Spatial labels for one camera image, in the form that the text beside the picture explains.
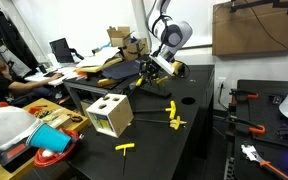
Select teal plastic cup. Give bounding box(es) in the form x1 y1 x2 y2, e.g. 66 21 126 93
26 123 73 154

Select small yellow foam block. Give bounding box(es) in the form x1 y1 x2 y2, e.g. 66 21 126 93
96 77 119 88

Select light wooden table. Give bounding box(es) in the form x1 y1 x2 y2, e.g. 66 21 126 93
0 97 91 180

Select black hanging jackets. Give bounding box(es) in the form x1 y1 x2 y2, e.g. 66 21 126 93
0 0 40 79

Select yellow T-handle hex key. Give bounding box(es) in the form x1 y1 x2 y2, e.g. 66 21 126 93
135 75 145 88
155 75 169 85
114 142 136 176
133 115 188 132
132 100 178 121

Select black open laptop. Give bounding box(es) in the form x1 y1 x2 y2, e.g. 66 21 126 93
48 37 76 65

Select open brown cardboard box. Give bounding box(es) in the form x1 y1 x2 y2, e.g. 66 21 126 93
106 25 133 48

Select cardboard box on shelf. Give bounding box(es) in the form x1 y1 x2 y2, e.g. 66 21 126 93
212 0 288 57

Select yellow foam board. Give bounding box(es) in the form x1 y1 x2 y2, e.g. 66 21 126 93
77 57 124 74

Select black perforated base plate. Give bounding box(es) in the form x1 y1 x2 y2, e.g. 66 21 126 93
232 79 288 180

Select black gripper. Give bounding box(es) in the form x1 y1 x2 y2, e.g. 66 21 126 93
142 59 162 84

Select white wall outlet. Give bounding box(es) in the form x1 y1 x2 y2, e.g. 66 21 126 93
218 77 227 90

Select orange tipped black clamp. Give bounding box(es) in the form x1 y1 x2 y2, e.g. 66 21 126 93
229 88 260 101

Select white cloth bag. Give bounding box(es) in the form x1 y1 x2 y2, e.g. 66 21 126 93
0 105 42 152

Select black tool stand platform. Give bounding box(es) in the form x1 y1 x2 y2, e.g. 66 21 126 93
139 74 172 100

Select wooden cube shape sorter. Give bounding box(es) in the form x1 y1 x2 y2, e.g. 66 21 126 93
85 94 135 139

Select white paper sheets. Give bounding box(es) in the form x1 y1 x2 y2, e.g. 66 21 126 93
74 46 121 68

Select silver head orange wrench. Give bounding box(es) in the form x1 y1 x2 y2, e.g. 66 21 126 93
240 143 288 180

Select orange handled bar clamp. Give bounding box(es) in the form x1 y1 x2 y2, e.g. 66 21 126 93
230 116 267 136

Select yellow arch foam block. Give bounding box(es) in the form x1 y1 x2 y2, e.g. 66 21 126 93
171 60 186 76

